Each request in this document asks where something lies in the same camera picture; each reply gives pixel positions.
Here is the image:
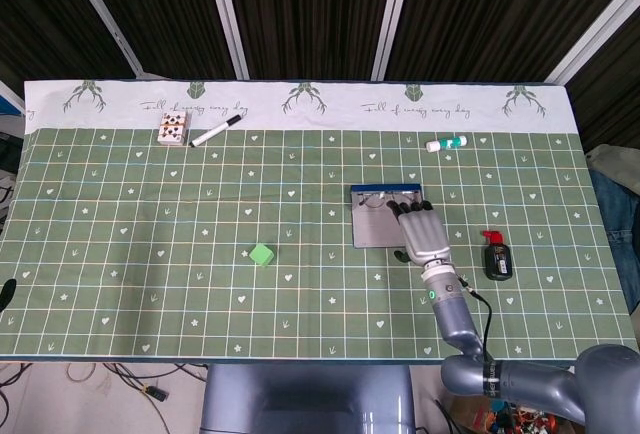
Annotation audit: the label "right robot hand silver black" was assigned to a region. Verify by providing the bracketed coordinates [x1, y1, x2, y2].
[383, 198, 451, 268]

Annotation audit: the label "left robot hand black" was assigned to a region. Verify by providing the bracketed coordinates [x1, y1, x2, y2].
[0, 278, 17, 313]

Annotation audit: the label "blue glasses case grey lining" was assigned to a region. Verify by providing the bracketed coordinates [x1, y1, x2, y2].
[349, 183, 424, 251]

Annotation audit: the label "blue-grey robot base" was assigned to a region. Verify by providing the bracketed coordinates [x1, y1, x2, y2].
[199, 364, 416, 434]

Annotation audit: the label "black bottle red cap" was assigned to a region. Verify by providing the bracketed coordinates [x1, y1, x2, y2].
[482, 229, 515, 283]

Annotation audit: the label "white green glue stick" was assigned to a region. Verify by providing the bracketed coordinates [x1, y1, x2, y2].
[425, 134, 469, 153]

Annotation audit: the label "green grid tablecloth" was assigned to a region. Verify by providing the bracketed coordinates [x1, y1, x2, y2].
[0, 79, 635, 361]

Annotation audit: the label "green cube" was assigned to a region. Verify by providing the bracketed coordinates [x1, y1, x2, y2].
[248, 242, 275, 269]

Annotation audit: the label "blue white panel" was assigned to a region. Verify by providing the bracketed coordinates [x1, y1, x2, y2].
[0, 81, 26, 119]

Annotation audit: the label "blue jeans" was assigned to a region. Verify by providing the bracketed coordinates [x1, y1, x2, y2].
[589, 168, 640, 315]

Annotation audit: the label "olive green cloth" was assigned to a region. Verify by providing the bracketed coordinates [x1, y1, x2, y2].
[584, 143, 640, 180]

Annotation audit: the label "deck of playing cards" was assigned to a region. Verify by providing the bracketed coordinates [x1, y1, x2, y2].
[156, 110, 192, 146]

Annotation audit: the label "white marker black cap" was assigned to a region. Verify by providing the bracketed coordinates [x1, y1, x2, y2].
[188, 114, 242, 149]

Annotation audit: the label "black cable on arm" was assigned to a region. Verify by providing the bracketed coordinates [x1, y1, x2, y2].
[457, 276, 494, 361]

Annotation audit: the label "tangled floor cables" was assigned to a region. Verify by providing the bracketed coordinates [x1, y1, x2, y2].
[0, 361, 209, 434]

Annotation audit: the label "white aluminium partition post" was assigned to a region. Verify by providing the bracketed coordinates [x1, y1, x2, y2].
[202, 0, 250, 80]
[59, 0, 149, 79]
[370, 0, 419, 81]
[544, 0, 640, 85]

